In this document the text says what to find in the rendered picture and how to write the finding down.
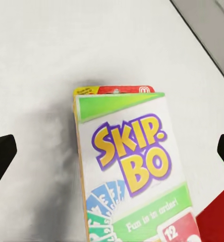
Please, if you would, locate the board game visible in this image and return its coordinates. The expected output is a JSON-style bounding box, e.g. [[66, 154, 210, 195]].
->
[[74, 85, 201, 242]]

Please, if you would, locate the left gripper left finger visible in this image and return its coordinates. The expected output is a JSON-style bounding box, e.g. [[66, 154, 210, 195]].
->
[[0, 134, 17, 180]]

